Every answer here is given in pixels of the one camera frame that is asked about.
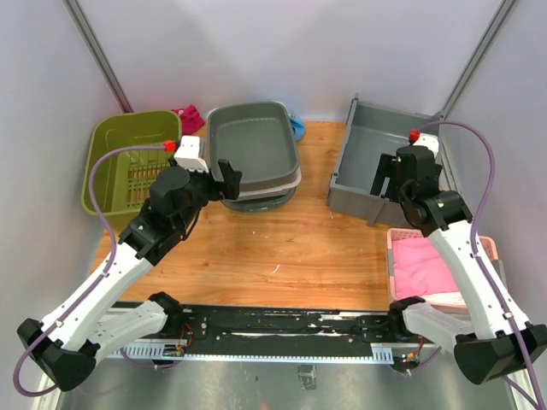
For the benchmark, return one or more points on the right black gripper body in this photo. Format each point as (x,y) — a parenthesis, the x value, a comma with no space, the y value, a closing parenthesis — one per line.
(438,168)

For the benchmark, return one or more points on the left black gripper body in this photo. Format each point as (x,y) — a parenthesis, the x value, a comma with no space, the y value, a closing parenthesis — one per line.
(204,187)

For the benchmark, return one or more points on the large grey storage crate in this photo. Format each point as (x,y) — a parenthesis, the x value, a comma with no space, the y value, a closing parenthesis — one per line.
(371,131)

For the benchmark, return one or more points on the white perforated plastic basket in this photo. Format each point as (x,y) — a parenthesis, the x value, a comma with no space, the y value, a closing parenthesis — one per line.
(273,188)

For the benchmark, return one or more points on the translucent teal plastic tub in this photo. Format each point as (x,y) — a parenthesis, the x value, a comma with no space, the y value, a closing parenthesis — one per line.
(260,204)

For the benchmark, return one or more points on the dark grey plastic tub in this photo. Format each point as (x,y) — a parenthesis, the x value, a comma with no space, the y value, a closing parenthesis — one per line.
(252,145)

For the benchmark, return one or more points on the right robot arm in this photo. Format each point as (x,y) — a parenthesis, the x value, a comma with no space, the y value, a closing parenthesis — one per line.
(499,338)

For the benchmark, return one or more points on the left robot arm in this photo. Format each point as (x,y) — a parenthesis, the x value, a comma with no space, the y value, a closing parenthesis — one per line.
(68,343)

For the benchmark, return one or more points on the magenta cloth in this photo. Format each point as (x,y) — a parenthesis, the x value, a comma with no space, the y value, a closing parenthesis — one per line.
(191,119)

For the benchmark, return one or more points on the olive green plastic basket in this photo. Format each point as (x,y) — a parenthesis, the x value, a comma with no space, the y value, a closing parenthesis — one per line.
(122,182)

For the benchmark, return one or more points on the blue snack packet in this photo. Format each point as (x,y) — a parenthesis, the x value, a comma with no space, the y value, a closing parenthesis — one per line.
(298,127)

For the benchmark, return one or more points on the pink towel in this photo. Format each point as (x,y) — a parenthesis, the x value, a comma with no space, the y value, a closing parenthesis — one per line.
(419,269)

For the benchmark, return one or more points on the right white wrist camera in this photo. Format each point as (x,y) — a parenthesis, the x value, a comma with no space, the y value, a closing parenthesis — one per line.
(425,140)

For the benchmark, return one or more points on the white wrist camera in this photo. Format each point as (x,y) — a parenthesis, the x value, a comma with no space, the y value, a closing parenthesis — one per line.
(192,154)
(425,140)

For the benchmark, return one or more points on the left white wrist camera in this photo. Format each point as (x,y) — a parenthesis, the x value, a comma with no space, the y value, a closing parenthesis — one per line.
(192,154)

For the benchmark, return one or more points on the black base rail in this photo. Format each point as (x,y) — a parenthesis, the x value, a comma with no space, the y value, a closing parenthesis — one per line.
(276,335)

